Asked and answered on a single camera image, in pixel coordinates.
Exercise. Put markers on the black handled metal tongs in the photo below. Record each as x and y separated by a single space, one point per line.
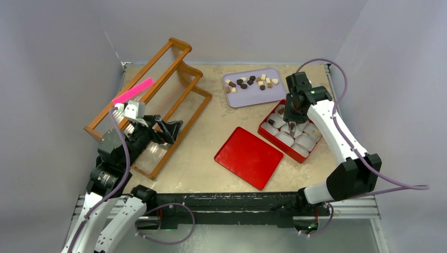
291 129

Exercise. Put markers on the orange wooden shelf rack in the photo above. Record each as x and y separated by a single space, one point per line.
174 96

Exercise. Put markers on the red chocolate box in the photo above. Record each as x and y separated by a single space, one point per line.
298 148

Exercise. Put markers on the black metal base rail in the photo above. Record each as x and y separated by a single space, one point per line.
279 209

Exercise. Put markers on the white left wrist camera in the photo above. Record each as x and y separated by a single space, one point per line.
133 111

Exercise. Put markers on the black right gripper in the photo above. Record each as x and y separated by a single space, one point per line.
289 116

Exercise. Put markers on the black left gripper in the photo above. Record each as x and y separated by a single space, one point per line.
169 129

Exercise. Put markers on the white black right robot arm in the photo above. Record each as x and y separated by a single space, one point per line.
356 171

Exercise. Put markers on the red box lid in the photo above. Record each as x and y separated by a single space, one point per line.
248 157

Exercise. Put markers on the lavender plastic tray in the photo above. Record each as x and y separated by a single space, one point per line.
253 95

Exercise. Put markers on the pink flat box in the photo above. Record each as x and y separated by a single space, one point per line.
132 92

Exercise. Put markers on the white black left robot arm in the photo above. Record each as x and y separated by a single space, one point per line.
117 152

